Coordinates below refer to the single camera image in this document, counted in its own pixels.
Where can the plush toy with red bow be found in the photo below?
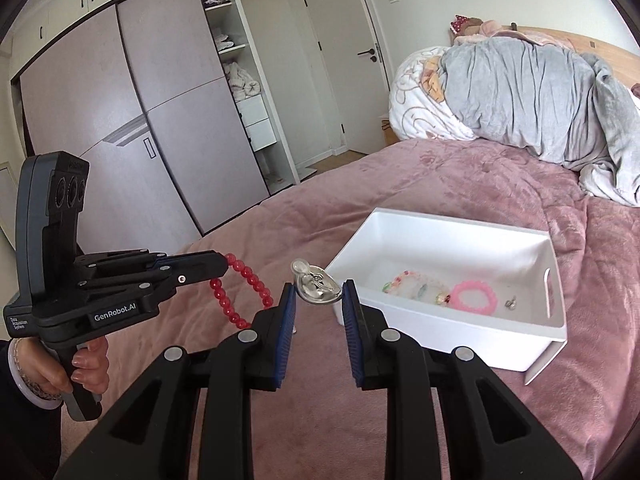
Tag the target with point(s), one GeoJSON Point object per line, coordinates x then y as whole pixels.
{"type": "Point", "coordinates": [467, 25]}

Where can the grey duvet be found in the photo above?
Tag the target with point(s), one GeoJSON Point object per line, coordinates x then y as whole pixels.
{"type": "Point", "coordinates": [525, 100]}

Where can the white patterned pillow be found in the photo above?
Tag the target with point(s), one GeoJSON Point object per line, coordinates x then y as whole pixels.
{"type": "Point", "coordinates": [415, 105]}

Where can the folded white clothes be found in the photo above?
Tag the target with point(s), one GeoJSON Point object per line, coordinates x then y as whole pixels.
{"type": "Point", "coordinates": [226, 42]}

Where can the silver swan ornament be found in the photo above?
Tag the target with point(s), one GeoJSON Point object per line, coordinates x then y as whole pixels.
{"type": "Point", "coordinates": [315, 290]}

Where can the white plastic box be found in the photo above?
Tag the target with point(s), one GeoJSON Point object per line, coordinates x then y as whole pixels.
{"type": "Point", "coordinates": [450, 345]}

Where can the person's left hand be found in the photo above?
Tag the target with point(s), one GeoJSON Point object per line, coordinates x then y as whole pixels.
{"type": "Point", "coordinates": [92, 370]}

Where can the folded dark clothes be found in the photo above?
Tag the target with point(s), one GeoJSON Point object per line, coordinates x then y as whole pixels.
{"type": "Point", "coordinates": [216, 0]}

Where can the rolled white towels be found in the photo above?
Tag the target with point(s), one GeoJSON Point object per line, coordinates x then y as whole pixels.
{"type": "Point", "coordinates": [242, 82]}

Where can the person's left forearm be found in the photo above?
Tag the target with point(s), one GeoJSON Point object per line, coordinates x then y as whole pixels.
{"type": "Point", "coordinates": [20, 435]}

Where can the wardrobe with sliding doors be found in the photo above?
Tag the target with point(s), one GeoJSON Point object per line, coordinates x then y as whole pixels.
{"type": "Point", "coordinates": [165, 60]}

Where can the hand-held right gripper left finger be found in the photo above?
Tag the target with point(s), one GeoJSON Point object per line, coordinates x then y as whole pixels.
{"type": "Point", "coordinates": [286, 330]}

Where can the white bangle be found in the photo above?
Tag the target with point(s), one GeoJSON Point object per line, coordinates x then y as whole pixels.
{"type": "Point", "coordinates": [30, 394]}

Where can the wooden headboard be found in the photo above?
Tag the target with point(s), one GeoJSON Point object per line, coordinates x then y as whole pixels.
{"type": "Point", "coordinates": [600, 47]}

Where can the wooden bedside table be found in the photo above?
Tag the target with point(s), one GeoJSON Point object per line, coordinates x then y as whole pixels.
{"type": "Point", "coordinates": [390, 132]}

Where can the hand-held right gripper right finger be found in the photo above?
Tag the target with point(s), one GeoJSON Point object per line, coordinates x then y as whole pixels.
{"type": "Point", "coordinates": [351, 330]}

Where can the white door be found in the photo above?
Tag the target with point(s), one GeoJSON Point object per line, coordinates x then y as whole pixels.
{"type": "Point", "coordinates": [340, 60]}

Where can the white wardrobe drawers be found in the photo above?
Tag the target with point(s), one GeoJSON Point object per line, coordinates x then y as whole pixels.
{"type": "Point", "coordinates": [255, 122]}

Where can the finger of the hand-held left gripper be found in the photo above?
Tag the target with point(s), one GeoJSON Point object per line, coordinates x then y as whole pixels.
{"type": "Point", "coordinates": [200, 258]}
{"type": "Point", "coordinates": [200, 274]}

